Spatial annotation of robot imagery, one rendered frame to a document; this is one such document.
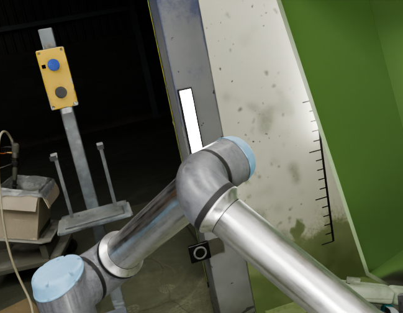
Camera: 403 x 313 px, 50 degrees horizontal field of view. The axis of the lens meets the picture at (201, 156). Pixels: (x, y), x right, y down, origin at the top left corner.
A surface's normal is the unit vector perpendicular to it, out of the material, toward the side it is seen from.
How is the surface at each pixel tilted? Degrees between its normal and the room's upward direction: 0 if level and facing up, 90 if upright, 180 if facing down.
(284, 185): 90
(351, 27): 90
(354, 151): 90
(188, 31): 90
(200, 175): 33
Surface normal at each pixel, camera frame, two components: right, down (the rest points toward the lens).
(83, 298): 0.81, -0.01
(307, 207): 0.27, 0.18
